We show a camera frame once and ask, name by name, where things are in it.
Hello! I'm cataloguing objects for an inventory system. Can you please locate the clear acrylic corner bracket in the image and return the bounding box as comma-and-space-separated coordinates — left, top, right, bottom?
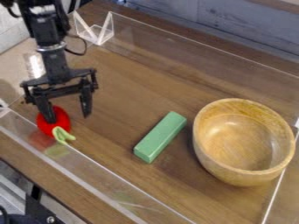
72, 11, 115, 46

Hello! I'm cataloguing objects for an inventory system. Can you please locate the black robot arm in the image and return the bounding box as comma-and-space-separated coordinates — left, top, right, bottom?
0, 0, 99, 123

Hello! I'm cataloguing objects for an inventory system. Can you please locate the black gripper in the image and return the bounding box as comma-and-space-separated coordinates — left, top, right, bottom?
20, 48, 99, 123

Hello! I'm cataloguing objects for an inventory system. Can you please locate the black metal mount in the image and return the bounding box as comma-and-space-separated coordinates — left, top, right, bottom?
0, 185, 66, 224

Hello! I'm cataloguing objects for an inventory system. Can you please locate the wooden bowl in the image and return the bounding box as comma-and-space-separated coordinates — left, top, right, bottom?
192, 98, 295, 186

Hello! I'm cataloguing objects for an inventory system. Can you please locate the clear acrylic back wall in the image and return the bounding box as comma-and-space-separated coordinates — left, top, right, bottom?
110, 12, 299, 119

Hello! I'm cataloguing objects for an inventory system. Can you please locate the clear acrylic front wall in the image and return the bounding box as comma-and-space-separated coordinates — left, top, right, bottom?
0, 108, 195, 224

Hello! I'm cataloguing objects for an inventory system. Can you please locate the green rectangular block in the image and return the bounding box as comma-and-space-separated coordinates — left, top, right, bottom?
134, 111, 187, 164

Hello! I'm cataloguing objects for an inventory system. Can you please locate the clear acrylic wall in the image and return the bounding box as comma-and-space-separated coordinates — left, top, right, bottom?
0, 108, 195, 224
110, 12, 299, 119

